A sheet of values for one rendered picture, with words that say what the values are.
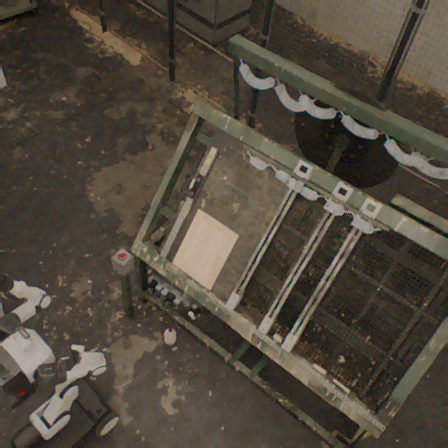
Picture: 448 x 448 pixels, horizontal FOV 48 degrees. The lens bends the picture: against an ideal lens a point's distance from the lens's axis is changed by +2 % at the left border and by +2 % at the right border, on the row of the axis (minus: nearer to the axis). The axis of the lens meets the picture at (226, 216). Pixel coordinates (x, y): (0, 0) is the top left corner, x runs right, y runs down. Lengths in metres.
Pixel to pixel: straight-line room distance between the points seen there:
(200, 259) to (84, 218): 1.92
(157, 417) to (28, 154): 3.27
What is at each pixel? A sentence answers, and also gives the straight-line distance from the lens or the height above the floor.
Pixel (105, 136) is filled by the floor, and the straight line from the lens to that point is 6.17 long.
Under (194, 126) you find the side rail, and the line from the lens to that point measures 3.68.
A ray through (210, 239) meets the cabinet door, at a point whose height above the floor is 1.16.
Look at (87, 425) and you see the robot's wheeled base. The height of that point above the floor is 0.17.
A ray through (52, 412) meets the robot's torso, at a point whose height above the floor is 0.36.
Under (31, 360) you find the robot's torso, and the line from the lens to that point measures 3.10.
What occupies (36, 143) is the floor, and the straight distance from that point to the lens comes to 6.20.
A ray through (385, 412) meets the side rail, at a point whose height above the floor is 0.96.
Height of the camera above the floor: 4.13
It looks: 51 degrees down
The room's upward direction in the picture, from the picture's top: 8 degrees clockwise
